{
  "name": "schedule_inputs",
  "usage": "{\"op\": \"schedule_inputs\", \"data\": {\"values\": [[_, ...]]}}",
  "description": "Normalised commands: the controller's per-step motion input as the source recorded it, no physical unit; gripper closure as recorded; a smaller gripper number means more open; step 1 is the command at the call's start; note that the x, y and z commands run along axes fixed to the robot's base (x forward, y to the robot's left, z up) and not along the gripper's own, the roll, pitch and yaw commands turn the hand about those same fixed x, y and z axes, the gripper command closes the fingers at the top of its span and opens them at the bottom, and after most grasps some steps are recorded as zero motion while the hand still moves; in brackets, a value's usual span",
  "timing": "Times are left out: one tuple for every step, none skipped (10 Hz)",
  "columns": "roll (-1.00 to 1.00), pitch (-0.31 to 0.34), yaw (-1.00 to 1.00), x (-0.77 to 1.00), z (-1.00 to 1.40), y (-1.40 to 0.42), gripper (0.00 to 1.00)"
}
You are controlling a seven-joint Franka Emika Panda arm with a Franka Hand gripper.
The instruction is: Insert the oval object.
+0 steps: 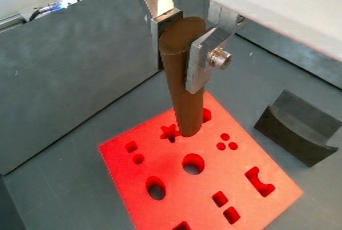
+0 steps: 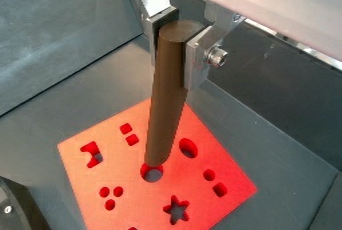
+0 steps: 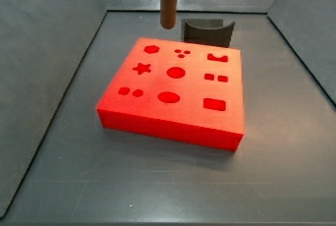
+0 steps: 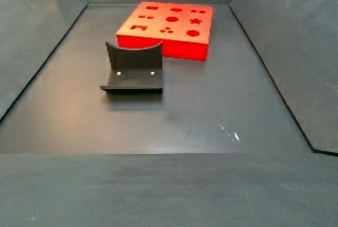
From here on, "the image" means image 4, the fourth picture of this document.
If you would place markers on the black curved holder bracket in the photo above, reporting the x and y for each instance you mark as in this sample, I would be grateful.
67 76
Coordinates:
135 62

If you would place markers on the red shape sorter block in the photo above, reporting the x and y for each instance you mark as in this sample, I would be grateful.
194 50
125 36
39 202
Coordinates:
180 25

